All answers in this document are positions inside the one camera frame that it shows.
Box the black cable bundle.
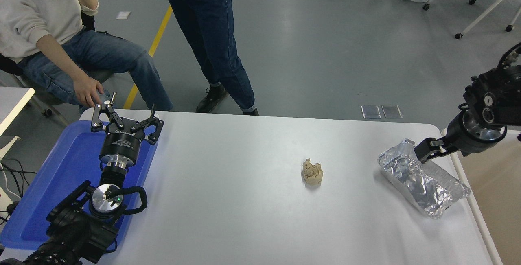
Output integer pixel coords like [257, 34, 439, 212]
[0, 158, 38, 224]

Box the white side table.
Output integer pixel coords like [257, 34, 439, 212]
[0, 87, 35, 160]

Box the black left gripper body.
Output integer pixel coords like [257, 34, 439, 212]
[100, 118, 147, 162]

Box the seated person's right hand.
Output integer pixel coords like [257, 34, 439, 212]
[73, 76, 104, 108]

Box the blue plastic tray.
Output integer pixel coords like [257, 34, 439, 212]
[0, 120, 158, 251]

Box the standing person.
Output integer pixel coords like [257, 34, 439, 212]
[156, 0, 259, 116]

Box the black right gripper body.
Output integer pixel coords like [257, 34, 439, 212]
[446, 112, 506, 156]

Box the crumpled tan paper ball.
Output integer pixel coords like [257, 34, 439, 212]
[301, 158, 324, 186]

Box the black office chair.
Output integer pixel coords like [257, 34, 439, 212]
[0, 11, 116, 127]

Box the silver foil tray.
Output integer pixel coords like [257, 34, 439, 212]
[377, 138, 471, 219]

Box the metal floor plate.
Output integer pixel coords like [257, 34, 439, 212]
[381, 105, 403, 119]
[361, 105, 381, 119]

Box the seated person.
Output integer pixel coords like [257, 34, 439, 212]
[0, 0, 173, 113]

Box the large pale bin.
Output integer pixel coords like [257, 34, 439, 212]
[441, 127, 521, 265]

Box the white power strip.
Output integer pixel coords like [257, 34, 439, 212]
[0, 186, 12, 213]

